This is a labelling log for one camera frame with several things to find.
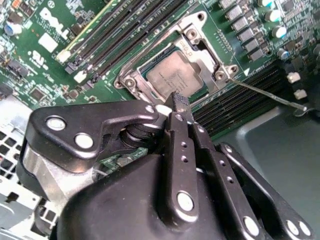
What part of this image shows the silver CPU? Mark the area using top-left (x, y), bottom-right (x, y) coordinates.
top-left (146, 49), bottom-right (211, 98)

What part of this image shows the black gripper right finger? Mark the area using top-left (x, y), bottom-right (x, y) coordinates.
top-left (180, 93), bottom-right (318, 240)

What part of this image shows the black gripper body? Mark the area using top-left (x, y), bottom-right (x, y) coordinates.
top-left (57, 154), bottom-right (242, 240)

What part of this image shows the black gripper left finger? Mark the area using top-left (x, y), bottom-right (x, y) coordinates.
top-left (16, 91), bottom-right (201, 224)

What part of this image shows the wire locking lever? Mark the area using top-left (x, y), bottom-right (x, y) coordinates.
top-left (224, 77), bottom-right (317, 119)

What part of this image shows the metal socket cover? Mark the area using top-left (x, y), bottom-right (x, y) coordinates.
top-left (136, 31), bottom-right (223, 101)

